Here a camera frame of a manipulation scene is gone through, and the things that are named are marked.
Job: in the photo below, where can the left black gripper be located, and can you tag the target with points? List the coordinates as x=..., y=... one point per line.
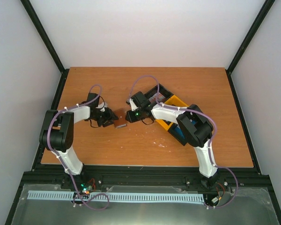
x=110, y=117

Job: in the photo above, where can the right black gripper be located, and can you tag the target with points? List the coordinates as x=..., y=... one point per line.
x=131, y=117

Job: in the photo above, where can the brown leather card holder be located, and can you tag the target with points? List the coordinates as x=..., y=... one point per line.
x=121, y=121

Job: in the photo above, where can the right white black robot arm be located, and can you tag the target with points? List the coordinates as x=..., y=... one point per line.
x=186, y=123

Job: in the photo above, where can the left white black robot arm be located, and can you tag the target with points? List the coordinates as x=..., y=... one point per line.
x=57, y=132

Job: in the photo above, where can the red white card stack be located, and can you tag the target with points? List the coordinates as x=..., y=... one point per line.
x=159, y=97

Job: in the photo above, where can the black bin with red cards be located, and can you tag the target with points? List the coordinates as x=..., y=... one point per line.
x=162, y=90

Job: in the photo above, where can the yellow card bin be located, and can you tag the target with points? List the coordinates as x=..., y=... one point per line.
x=168, y=117

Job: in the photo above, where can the black bin with blue cards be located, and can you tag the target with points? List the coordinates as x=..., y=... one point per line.
x=174, y=134

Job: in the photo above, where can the blue card stack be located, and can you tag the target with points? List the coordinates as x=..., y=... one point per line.
x=179, y=132

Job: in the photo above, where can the left electronics board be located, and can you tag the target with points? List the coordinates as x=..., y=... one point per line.
x=89, y=186

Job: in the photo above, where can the right electronics connector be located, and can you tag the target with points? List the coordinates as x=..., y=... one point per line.
x=220, y=189

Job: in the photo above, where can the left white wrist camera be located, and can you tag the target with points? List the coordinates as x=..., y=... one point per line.
x=102, y=106

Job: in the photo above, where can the light blue cable duct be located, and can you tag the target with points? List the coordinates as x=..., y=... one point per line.
x=120, y=197

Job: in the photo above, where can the black aluminium frame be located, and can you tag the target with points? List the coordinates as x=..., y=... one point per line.
x=52, y=174

